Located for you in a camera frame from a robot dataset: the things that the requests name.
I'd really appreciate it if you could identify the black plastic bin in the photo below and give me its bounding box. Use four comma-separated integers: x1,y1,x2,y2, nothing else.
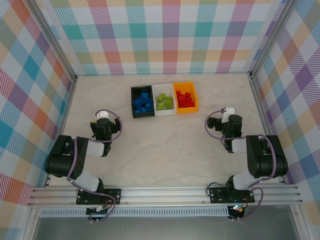
130,85,156,119

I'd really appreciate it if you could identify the orange plastic bin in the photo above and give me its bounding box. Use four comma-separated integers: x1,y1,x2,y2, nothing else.
172,81,200,115

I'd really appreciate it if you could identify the white plastic bin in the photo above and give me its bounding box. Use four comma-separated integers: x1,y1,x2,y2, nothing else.
152,83,177,117

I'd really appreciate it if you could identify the grey metal sheet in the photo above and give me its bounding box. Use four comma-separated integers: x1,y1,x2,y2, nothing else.
32,216,301,240

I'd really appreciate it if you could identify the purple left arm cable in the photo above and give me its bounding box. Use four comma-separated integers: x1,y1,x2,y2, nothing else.
66,108,124,224

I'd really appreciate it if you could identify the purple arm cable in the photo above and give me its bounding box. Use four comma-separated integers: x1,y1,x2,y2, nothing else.
66,108,124,224
204,111,278,221

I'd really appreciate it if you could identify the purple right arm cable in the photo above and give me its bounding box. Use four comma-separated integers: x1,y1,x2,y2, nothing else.
204,111,278,221

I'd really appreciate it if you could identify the aluminium side rail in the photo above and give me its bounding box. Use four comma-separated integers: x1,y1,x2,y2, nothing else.
249,72,286,185
43,74,79,188

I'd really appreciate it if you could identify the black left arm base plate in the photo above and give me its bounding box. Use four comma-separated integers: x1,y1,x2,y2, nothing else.
75,187,123,206

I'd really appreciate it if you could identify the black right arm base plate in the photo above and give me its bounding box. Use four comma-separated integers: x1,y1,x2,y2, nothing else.
208,186,256,204

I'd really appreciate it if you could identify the wide aluminium mounting rail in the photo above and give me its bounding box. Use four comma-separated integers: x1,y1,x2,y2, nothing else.
26,183,304,208

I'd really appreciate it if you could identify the aluminium corner post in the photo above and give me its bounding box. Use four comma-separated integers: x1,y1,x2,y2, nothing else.
248,0,301,80
29,0,79,83

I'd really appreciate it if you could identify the slotted grey cable duct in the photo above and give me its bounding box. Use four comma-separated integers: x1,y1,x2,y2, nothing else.
39,206,230,218

